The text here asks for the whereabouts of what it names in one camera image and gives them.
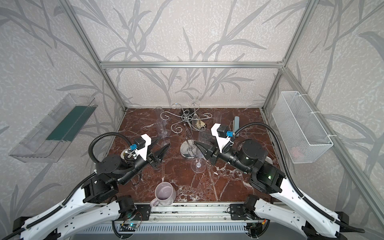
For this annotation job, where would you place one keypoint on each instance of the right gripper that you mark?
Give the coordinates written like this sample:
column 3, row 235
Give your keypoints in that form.
column 213, row 153

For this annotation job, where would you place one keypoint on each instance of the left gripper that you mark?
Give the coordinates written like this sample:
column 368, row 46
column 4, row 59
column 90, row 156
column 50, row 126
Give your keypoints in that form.
column 151, row 158

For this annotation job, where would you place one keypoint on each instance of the clear champagne flute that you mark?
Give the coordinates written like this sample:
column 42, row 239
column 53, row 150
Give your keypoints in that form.
column 199, row 164
column 206, row 137
column 161, row 127

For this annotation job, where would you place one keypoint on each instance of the clear wine glass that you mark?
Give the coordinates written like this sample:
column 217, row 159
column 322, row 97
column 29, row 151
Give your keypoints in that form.
column 217, row 117

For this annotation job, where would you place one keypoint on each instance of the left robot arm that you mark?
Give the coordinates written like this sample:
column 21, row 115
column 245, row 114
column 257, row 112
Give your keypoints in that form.
column 82, row 208

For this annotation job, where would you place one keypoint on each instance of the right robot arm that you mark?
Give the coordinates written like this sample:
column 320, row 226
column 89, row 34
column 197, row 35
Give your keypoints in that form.
column 305, row 216

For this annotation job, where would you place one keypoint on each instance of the chrome wine glass rack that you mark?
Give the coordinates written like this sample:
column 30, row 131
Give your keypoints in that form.
column 188, row 147

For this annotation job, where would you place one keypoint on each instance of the black yellow work glove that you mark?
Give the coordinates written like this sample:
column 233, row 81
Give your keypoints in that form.
column 192, row 120

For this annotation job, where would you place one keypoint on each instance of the roll of tape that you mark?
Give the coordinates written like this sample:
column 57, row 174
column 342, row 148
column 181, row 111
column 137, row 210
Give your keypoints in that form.
column 127, row 156

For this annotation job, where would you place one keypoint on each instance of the lilac ceramic mug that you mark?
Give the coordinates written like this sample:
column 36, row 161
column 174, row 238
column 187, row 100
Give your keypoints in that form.
column 165, row 195

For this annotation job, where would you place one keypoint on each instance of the green circuit board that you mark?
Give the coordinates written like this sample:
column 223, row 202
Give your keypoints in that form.
column 129, row 227

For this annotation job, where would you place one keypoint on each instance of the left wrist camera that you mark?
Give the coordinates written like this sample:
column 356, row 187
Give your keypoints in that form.
column 140, row 147

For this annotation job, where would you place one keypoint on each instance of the aluminium front rail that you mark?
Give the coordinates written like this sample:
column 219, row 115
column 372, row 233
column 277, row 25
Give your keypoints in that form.
column 178, row 212

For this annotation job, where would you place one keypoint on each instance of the white wire wall basket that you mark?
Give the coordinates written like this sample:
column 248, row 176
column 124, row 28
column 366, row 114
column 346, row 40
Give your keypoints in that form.
column 300, row 127

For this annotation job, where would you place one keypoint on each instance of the clear acrylic wall shelf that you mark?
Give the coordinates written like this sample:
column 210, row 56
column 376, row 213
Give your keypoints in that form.
column 48, row 141

